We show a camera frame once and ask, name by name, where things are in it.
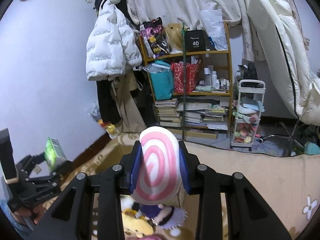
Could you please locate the white-haired blindfolded doll plush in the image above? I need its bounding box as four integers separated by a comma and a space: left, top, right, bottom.
120, 195, 188, 238

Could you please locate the blonde wig head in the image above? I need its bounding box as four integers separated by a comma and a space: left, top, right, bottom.
164, 23, 183, 54

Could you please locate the black box marked 40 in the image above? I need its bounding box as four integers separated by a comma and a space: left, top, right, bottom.
184, 30, 206, 52

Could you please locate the printed anime tote bag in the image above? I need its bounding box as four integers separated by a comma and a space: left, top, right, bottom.
140, 17, 169, 59

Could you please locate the red patterned gift bag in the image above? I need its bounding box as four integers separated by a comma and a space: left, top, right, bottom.
171, 62, 200, 94

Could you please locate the person's left hand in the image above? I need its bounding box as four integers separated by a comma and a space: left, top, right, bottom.
11, 204, 47, 225

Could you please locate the yellow dog plush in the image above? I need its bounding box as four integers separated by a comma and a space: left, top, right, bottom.
121, 213, 154, 238

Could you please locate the beige patterned blanket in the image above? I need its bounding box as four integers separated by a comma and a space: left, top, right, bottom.
64, 134, 135, 237

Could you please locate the pink animal plush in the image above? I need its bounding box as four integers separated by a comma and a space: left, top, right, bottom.
135, 235, 164, 240

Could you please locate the white puffer jacket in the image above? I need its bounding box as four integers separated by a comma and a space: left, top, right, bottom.
86, 0, 142, 81

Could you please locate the wooden shelf unit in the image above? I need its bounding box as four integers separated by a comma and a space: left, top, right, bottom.
139, 22, 233, 131

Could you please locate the teal shopping bag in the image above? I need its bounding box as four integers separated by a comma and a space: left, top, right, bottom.
149, 62, 174, 101

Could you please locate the printed cardboard box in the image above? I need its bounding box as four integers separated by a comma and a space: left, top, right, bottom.
92, 130, 319, 239

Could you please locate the beige trench coat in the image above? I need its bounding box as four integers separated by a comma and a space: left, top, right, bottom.
111, 71, 146, 133

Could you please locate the plastic bag of snacks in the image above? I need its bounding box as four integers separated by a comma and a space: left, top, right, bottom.
88, 103, 120, 139

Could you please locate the pink swirl roll plush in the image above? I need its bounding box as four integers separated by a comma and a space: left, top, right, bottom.
131, 126, 182, 205

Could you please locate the green pole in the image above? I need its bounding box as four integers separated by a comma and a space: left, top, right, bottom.
182, 23, 187, 141

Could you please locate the white plastic bag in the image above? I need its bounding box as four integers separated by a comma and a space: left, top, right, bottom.
200, 9, 228, 50

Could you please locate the cream reclining chair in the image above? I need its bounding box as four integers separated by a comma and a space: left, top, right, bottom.
247, 0, 319, 126

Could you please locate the stack of books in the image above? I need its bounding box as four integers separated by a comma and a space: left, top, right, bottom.
155, 98, 182, 127

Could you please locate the floral curtain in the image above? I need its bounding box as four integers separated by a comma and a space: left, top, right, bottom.
123, 0, 298, 62

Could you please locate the green tissue pack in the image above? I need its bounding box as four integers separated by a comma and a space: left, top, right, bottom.
44, 137, 67, 171

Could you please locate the white rolling cart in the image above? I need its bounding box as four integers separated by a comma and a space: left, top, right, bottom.
230, 79, 266, 151

